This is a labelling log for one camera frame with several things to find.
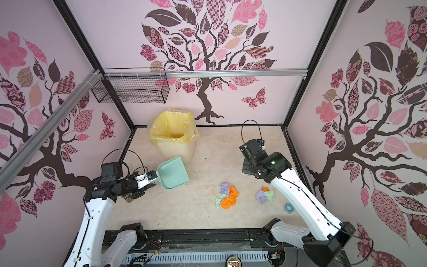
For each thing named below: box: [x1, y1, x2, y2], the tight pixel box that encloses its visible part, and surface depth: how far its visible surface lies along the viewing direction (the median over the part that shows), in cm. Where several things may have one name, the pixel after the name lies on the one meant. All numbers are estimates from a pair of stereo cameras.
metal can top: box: [225, 255, 243, 267], surface depth 61 cm
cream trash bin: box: [149, 109, 200, 164], surface depth 94 cm
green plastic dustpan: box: [152, 155, 190, 190], surface depth 79 cm
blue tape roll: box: [283, 202, 295, 215], surface depth 85 cm
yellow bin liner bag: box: [149, 109, 201, 147], surface depth 94 cm
